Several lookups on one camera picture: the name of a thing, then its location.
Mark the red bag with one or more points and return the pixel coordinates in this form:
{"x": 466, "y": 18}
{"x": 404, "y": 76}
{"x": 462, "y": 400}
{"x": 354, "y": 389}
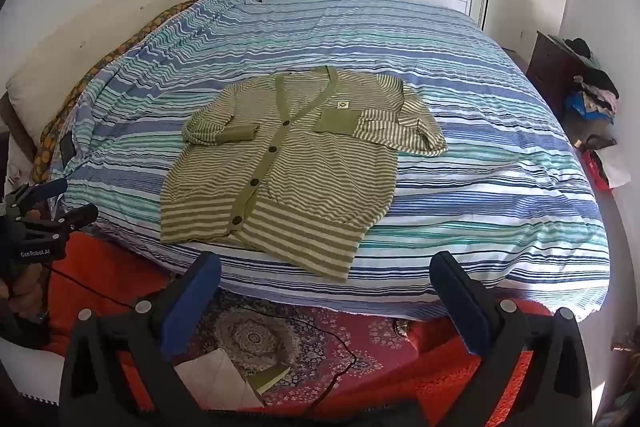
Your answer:
{"x": 597, "y": 167}

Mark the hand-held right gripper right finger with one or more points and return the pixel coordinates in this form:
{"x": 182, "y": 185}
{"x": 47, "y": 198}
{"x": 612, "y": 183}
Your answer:
{"x": 462, "y": 302}

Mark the white paper sheet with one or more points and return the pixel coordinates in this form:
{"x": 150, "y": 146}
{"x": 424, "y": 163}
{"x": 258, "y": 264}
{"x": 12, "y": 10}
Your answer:
{"x": 220, "y": 379}

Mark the green striped cardigan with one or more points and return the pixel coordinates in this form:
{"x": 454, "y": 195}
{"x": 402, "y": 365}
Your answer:
{"x": 295, "y": 177}

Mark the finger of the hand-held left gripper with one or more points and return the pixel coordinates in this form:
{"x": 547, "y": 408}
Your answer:
{"x": 75, "y": 217}
{"x": 42, "y": 191}

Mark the black phone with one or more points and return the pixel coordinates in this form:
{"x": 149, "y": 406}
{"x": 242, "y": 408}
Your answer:
{"x": 67, "y": 148}

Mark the orange patterned blanket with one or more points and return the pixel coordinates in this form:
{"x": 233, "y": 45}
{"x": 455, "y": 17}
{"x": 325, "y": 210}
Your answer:
{"x": 50, "y": 132}

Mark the pile of clothes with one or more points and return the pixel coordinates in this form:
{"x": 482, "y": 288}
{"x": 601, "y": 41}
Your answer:
{"x": 595, "y": 92}

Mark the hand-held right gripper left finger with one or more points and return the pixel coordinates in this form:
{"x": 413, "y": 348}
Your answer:
{"x": 192, "y": 297}

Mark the red rug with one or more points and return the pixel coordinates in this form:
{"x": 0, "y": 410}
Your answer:
{"x": 85, "y": 287}

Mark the patterned carpet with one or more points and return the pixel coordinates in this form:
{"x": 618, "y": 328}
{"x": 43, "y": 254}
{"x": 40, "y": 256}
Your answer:
{"x": 310, "y": 337}

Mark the blue striped bed sheet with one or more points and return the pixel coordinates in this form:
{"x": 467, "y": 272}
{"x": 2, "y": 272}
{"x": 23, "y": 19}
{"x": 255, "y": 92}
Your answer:
{"x": 475, "y": 207}

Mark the green book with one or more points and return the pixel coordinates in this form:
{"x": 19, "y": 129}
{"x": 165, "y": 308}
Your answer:
{"x": 270, "y": 378}

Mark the dark wooden nightstand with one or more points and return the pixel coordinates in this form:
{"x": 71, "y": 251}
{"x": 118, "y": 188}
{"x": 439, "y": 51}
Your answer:
{"x": 547, "y": 67}

